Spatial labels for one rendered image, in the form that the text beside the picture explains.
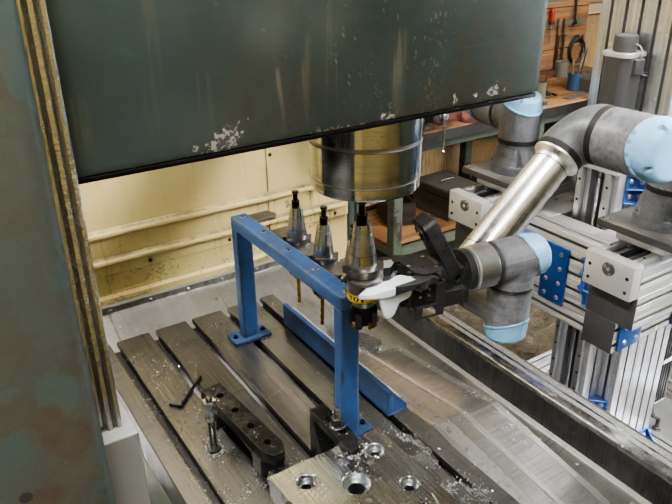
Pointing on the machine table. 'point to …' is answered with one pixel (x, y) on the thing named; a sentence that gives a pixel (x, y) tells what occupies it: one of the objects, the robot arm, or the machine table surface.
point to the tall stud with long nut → (211, 422)
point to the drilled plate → (400, 462)
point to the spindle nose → (368, 163)
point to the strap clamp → (324, 437)
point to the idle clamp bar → (262, 456)
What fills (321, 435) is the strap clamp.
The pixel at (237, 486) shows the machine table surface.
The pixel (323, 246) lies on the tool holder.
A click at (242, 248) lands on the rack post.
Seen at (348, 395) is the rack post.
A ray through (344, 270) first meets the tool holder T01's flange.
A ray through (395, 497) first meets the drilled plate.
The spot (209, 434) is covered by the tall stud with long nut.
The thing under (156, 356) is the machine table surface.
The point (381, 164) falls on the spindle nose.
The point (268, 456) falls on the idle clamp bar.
